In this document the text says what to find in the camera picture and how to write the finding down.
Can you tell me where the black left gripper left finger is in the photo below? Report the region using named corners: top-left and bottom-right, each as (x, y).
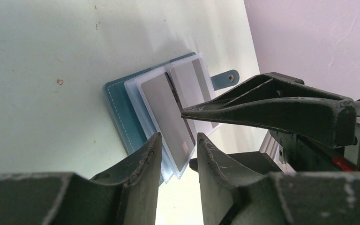
top-left (0, 133), bottom-right (162, 225)

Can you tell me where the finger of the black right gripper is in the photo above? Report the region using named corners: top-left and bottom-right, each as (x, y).
top-left (203, 151), bottom-right (282, 174)

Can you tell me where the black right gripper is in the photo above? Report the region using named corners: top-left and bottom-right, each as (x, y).
top-left (181, 72), bottom-right (360, 172)

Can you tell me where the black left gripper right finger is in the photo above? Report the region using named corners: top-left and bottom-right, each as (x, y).
top-left (197, 133), bottom-right (360, 225)

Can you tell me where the blue card holder wallet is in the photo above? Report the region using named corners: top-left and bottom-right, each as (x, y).
top-left (103, 52), bottom-right (240, 185)

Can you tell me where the black credit card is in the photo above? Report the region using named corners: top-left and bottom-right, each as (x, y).
top-left (136, 71), bottom-right (195, 178)

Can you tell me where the white grey credit card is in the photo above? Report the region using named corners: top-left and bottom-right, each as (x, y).
top-left (169, 53), bottom-right (216, 109)

